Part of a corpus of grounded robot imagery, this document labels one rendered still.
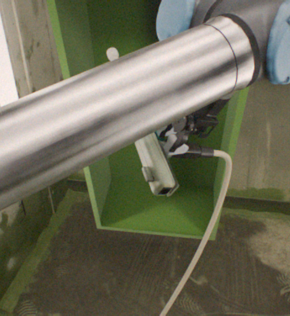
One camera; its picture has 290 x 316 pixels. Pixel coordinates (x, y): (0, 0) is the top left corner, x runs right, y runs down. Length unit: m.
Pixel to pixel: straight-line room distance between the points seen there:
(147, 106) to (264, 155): 2.20
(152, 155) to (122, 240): 1.57
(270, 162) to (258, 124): 0.28
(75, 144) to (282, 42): 0.24
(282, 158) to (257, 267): 0.81
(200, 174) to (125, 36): 0.86
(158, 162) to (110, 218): 1.09
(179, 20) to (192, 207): 1.39
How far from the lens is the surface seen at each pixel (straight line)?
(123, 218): 1.72
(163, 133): 0.75
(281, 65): 0.39
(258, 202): 2.49
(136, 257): 2.11
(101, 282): 2.01
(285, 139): 2.52
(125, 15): 1.35
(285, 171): 2.51
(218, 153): 0.86
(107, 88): 0.29
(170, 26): 0.50
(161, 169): 0.67
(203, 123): 0.68
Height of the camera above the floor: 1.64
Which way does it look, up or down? 32 degrees down
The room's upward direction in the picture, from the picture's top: straight up
